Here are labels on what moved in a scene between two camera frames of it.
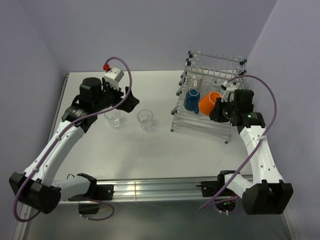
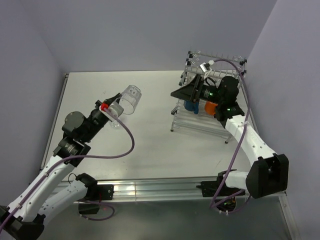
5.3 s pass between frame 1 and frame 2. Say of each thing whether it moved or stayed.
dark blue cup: stayed
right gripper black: moved
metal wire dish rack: stayed
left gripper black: moved
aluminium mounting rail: stayed
